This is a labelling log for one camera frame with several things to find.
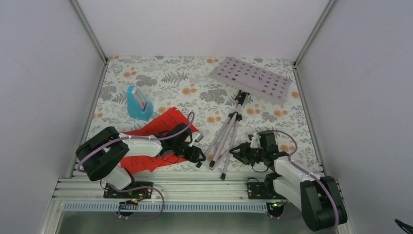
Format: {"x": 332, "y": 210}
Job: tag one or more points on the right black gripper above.
{"x": 243, "y": 153}

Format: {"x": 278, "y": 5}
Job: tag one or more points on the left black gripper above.
{"x": 194, "y": 154}

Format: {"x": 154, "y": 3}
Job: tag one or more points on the red sheet music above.
{"x": 136, "y": 164}
{"x": 166, "y": 121}

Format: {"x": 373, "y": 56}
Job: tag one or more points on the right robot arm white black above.
{"x": 317, "y": 197}

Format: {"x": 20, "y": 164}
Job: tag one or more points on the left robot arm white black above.
{"x": 100, "y": 157}

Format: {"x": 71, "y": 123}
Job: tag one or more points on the floral table mat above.
{"x": 185, "y": 83}

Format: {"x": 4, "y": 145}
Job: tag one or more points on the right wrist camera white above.
{"x": 253, "y": 138}

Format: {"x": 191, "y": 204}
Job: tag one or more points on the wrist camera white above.
{"x": 253, "y": 138}
{"x": 195, "y": 137}

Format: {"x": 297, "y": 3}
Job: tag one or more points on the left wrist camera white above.
{"x": 195, "y": 137}

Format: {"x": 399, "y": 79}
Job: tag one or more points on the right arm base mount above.
{"x": 265, "y": 190}

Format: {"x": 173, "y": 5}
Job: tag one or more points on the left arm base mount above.
{"x": 130, "y": 198}

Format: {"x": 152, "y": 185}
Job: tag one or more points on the aluminium rail base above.
{"x": 171, "y": 192}

